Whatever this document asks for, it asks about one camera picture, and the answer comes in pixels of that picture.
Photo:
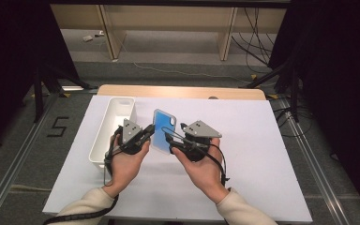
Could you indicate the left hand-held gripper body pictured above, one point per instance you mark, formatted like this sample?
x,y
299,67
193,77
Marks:
x,y
130,129

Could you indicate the white plastic storage bin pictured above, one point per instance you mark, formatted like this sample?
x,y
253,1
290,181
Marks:
x,y
118,108

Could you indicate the person's left hand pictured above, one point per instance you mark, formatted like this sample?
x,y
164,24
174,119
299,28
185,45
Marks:
x,y
125,168

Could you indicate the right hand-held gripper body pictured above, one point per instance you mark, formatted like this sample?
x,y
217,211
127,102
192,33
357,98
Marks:
x,y
201,129

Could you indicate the metal floor rail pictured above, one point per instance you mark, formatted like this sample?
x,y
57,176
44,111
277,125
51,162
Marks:
x,y
20,161
311,159

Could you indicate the dark curtain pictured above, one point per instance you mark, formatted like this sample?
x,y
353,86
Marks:
x,y
6,47
340,62

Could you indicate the light wooden desk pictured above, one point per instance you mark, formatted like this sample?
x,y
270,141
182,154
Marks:
x,y
168,17

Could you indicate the small white floor device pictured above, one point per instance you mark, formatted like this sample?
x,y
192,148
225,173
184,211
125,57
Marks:
x,y
87,38

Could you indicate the glossy phone case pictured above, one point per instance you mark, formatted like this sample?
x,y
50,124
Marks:
x,y
164,125

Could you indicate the black tripod stand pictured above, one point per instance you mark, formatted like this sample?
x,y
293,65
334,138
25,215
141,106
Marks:
x,y
294,93
38,93

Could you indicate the white table cover sheet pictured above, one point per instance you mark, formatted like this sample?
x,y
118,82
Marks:
x,y
247,140

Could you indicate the person's right hand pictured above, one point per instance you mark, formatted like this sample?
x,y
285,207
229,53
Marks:
x,y
204,175

